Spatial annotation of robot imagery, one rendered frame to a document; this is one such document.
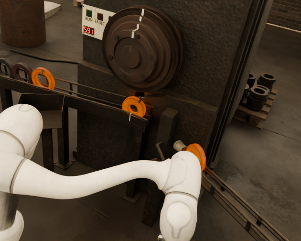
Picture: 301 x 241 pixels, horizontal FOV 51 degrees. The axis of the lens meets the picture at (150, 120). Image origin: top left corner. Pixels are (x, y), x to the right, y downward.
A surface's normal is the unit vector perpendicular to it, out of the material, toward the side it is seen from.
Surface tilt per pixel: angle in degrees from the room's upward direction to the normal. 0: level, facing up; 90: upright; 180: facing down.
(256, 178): 0
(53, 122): 5
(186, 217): 31
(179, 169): 22
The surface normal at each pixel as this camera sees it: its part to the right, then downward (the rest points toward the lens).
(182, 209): 0.11, -0.62
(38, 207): 0.14, -0.82
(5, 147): 0.48, -0.66
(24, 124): 0.73, -0.52
